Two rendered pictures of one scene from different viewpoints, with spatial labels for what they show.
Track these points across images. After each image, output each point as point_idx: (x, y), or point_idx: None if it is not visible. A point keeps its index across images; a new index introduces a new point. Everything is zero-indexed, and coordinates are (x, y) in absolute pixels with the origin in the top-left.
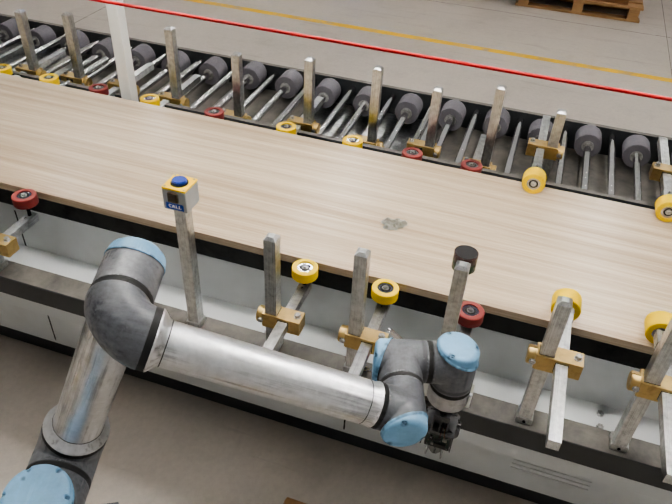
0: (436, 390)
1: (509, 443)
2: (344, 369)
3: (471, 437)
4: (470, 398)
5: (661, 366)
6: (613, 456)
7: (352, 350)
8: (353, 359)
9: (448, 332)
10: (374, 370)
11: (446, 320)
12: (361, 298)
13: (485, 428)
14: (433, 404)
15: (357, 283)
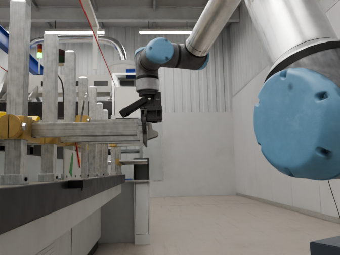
0: (156, 76)
1: (81, 208)
2: (54, 177)
3: (76, 217)
4: (81, 167)
5: (95, 112)
6: (99, 177)
7: (55, 149)
8: (55, 161)
9: (137, 49)
10: (172, 46)
11: (74, 97)
12: (57, 81)
13: (87, 188)
14: (157, 87)
15: (56, 64)
